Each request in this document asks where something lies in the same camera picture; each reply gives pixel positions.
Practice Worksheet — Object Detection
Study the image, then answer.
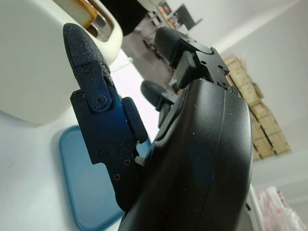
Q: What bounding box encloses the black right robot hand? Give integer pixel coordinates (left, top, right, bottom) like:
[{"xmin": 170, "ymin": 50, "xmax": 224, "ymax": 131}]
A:
[{"xmin": 63, "ymin": 22, "xmax": 255, "ymax": 231}]

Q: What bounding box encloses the slice of toast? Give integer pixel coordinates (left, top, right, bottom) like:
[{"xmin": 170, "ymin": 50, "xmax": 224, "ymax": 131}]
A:
[{"xmin": 54, "ymin": 0, "xmax": 98, "ymax": 26}]

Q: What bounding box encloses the person in black clothes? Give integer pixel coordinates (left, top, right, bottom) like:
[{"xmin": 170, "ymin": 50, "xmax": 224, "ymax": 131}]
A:
[{"xmin": 98, "ymin": 0, "xmax": 151, "ymax": 36}]

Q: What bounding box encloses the cream two-slot toaster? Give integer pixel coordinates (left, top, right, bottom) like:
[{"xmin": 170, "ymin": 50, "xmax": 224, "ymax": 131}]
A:
[{"xmin": 0, "ymin": 0, "xmax": 125, "ymax": 127}]

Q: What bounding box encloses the stack of cardboard boxes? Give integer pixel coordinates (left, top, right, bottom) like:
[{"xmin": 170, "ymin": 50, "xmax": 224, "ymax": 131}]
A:
[{"xmin": 223, "ymin": 54, "xmax": 292, "ymax": 161}]

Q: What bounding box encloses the clear plastic bag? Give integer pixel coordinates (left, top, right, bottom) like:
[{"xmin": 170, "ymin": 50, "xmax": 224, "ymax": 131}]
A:
[{"xmin": 250, "ymin": 186, "xmax": 308, "ymax": 231}]

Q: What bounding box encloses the blue plastic tray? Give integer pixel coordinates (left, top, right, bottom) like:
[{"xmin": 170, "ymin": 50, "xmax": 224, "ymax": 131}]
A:
[{"xmin": 59, "ymin": 125, "xmax": 152, "ymax": 231}]

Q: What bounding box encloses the black computer monitor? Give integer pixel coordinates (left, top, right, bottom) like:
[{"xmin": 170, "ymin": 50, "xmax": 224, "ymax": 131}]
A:
[{"xmin": 174, "ymin": 3, "xmax": 204, "ymax": 32}]

